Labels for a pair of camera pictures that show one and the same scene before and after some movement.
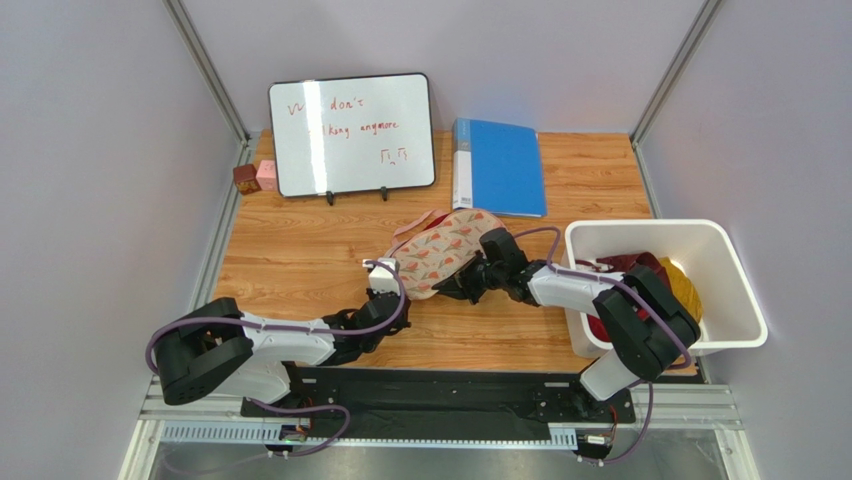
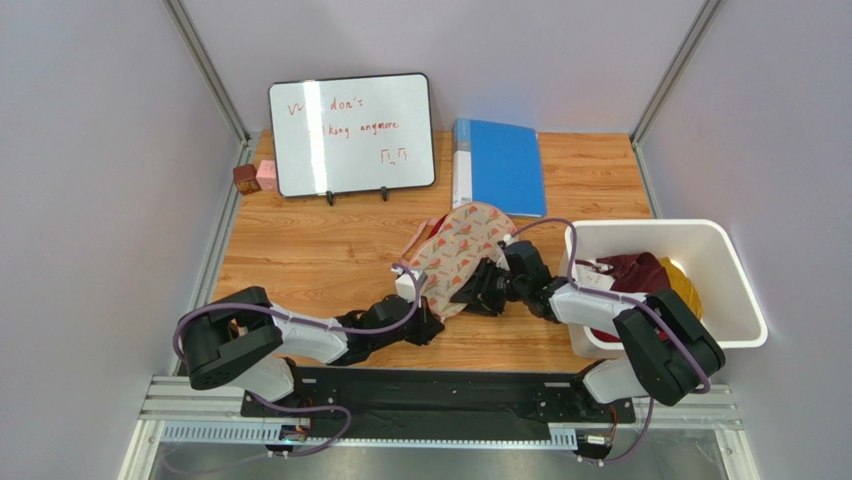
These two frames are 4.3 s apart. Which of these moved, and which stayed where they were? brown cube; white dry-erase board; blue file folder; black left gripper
Moved: black left gripper
Stayed: blue file folder; brown cube; white dry-erase board
